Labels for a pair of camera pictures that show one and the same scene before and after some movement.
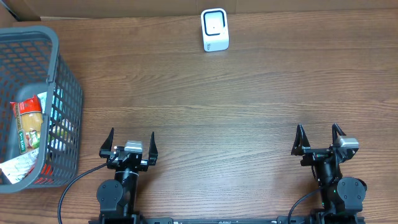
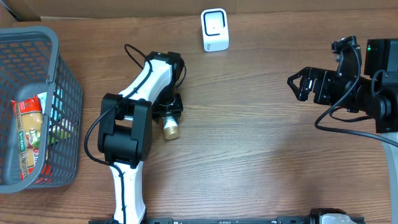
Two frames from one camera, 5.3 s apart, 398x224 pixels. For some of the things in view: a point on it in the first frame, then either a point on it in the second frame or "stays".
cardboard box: (75, 10) stays
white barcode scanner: (214, 29) stays
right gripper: (301, 147) → (321, 77)
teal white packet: (58, 106) stays
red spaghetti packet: (29, 117) stays
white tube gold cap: (18, 167) → (170, 127)
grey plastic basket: (30, 65) stays
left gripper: (114, 154) → (165, 108)
